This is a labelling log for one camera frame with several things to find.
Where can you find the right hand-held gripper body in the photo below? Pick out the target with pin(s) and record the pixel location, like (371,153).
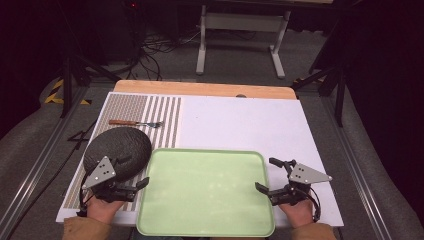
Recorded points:
(307,174)

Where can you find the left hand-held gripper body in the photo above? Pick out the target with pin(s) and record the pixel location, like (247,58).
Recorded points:
(100,172)

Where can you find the black textured plate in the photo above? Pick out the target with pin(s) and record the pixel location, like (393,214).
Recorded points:
(128,146)

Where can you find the light green tray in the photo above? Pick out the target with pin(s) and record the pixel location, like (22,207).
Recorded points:
(206,193)

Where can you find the person's left hand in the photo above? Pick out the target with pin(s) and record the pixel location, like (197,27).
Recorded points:
(103,209)

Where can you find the person's right hand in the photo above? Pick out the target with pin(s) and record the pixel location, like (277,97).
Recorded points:
(298,213)

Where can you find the white table mat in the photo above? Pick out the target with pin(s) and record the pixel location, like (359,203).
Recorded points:
(246,126)

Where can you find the striped woven placemat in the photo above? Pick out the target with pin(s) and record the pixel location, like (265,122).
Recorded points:
(160,113)

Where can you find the black tripod stand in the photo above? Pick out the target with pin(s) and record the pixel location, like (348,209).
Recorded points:
(339,93)
(68,86)

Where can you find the yellow black hazard tape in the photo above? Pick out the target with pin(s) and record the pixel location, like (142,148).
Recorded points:
(53,95)

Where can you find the wooden table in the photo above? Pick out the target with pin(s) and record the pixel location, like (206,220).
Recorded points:
(200,89)

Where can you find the aluminium floor rail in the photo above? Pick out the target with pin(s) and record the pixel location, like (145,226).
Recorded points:
(360,173)
(36,166)

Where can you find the white metal desk frame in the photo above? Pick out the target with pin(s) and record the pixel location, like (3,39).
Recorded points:
(245,22)

